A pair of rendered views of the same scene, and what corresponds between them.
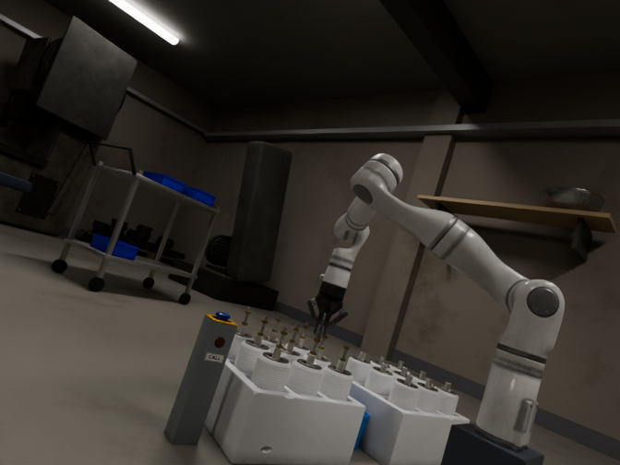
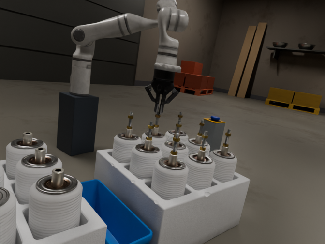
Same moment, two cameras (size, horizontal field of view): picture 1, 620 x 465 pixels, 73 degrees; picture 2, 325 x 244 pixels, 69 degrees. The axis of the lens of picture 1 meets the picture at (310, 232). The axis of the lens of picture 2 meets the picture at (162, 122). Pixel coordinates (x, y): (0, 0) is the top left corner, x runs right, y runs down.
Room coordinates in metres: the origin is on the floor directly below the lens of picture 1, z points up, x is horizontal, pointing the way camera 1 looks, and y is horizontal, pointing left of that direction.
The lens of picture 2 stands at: (2.10, -0.22, 0.51)
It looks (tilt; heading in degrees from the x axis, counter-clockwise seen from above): 13 degrees down; 172
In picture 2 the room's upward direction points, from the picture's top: 9 degrees clockwise
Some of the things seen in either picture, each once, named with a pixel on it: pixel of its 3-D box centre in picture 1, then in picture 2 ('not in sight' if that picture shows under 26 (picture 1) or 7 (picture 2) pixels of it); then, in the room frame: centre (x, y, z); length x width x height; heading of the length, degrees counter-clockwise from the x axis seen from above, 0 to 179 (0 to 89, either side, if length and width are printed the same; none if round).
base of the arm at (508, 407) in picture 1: (508, 397); (81, 78); (0.86, -0.49, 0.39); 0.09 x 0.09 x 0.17; 45
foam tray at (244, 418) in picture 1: (272, 402); (167, 187); (1.35, -0.05, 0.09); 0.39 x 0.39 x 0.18; 32
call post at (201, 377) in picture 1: (201, 378); (207, 153); (1.13, 0.15, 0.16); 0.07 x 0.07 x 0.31; 32
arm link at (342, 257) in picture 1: (350, 244); (168, 32); (1.25, -0.13, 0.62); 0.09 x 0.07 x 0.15; 89
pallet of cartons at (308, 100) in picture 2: not in sight; (293, 99); (-3.35, 3.77, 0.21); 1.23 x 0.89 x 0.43; 45
